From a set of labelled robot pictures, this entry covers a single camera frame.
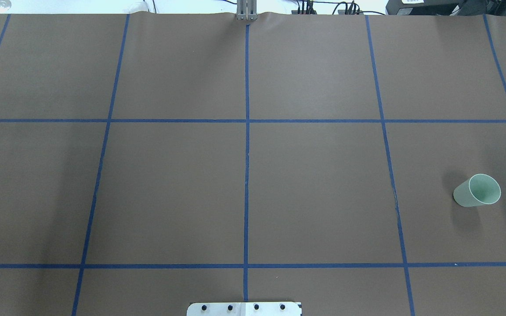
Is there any light green plastic cup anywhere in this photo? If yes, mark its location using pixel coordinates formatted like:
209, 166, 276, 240
452, 174, 501, 207

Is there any brown paper table mat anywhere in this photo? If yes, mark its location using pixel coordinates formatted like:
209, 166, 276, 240
0, 12, 506, 316

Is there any black equipment top right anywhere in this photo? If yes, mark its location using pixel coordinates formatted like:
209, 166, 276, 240
386, 0, 506, 16

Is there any aluminium frame post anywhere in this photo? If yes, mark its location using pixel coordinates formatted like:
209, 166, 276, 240
235, 0, 258, 21

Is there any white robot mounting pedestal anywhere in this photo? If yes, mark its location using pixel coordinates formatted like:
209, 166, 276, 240
186, 302, 303, 316

